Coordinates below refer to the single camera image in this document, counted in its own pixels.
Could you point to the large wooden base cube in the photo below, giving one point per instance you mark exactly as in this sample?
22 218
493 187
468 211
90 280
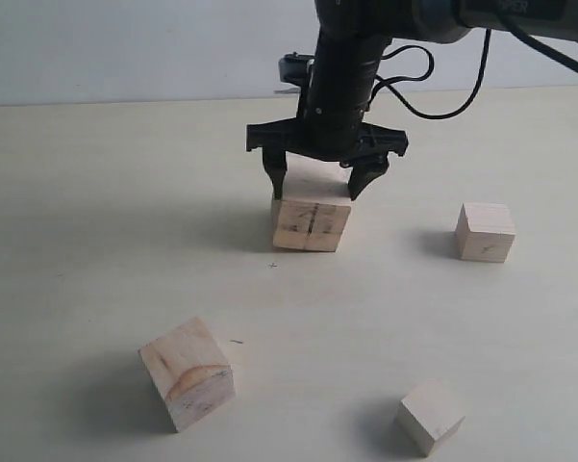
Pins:
314 208

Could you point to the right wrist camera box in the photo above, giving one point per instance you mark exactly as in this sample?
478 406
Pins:
296 69

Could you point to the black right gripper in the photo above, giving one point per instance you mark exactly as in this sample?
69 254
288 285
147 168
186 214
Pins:
329 126

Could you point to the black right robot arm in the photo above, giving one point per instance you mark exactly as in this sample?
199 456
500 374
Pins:
353 35

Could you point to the smallest wooden cube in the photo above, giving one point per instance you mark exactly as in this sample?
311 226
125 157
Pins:
430 414

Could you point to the medium wooden cube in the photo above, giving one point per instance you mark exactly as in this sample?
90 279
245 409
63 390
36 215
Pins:
190 372

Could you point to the small wooden cube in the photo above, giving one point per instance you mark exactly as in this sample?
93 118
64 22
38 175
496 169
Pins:
485 232

